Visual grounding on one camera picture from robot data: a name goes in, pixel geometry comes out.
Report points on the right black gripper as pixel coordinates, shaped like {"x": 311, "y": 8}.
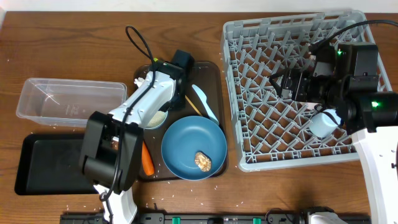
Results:
{"x": 303, "y": 77}

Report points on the light blue cup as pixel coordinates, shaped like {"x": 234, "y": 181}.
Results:
{"x": 323, "y": 124}

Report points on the dark blue plate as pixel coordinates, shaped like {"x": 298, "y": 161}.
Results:
{"x": 188, "y": 136}

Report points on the light blue bowl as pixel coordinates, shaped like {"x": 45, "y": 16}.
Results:
{"x": 157, "y": 120}

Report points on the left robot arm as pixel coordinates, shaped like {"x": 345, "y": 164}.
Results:
{"x": 111, "y": 153}

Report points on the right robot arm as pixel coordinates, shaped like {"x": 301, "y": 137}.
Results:
{"x": 345, "y": 78}

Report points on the brown serving tray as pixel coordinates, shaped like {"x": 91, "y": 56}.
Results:
{"x": 205, "y": 75}

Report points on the light blue plastic knife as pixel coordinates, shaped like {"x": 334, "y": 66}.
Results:
{"x": 203, "y": 98}

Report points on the wooden chopstick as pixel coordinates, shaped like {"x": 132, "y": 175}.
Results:
{"x": 192, "y": 105}

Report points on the brown pastry piece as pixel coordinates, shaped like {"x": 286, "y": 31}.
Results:
{"x": 203, "y": 162}

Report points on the white crumpled napkin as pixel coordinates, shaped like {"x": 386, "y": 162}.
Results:
{"x": 139, "y": 81}

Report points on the orange carrot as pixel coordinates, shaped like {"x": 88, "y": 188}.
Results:
{"x": 147, "y": 163}

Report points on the clear plastic bin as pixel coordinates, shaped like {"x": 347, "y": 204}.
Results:
{"x": 64, "y": 102}

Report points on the black plastic tray bin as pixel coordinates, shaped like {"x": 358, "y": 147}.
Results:
{"x": 48, "y": 165}

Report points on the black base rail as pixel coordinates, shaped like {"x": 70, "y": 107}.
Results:
{"x": 159, "y": 218}

